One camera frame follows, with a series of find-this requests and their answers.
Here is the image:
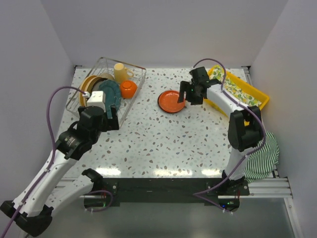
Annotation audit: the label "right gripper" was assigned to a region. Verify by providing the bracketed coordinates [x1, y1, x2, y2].
[178, 81, 204, 106]

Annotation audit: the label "teal embossed plate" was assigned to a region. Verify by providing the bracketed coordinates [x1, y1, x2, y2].
[98, 80, 121, 118]

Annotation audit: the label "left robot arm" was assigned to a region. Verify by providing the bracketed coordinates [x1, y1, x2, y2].
[0, 106, 119, 237]

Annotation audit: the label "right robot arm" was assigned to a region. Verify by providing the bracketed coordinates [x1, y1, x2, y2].
[178, 67, 265, 195]

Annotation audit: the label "orange ceramic bowl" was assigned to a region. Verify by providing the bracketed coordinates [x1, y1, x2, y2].
[120, 80, 138, 99]

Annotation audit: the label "dark brown beige plate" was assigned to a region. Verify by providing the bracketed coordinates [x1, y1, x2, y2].
[89, 78, 107, 92]

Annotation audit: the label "yellow plate inner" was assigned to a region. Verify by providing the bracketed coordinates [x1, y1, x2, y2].
[83, 76, 101, 99]

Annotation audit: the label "yellow plate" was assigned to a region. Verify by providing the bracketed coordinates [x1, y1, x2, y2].
[83, 76, 101, 99]
[78, 75, 99, 105]

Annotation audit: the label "yellow plate outer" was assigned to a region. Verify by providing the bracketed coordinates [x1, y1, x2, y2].
[78, 75, 99, 105]

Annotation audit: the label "beige small plate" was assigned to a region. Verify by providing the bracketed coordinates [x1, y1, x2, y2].
[99, 72, 114, 81]

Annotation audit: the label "lemon print cloth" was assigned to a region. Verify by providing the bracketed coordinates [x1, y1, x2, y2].
[208, 64, 261, 107]

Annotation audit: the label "yellow ceramic mug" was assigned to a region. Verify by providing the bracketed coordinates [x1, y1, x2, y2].
[113, 63, 134, 84]

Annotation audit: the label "yellow plastic tray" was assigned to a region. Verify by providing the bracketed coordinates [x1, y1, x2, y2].
[204, 70, 269, 116]

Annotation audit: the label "green striped cloth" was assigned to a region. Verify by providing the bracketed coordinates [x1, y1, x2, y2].
[245, 131, 279, 183]

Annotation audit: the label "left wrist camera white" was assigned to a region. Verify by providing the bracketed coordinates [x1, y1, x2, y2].
[83, 91, 106, 111]

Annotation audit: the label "chrome wire dish rack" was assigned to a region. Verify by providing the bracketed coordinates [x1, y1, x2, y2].
[65, 57, 146, 126]

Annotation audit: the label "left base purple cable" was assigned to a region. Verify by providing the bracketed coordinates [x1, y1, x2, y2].
[84, 190, 117, 213]

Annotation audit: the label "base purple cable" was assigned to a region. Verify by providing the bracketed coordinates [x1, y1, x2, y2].
[192, 190, 235, 214]
[84, 190, 117, 213]

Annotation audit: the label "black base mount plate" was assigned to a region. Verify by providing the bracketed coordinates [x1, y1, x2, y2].
[84, 177, 250, 211]

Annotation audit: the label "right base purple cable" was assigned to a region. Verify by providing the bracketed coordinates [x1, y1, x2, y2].
[192, 190, 235, 214]

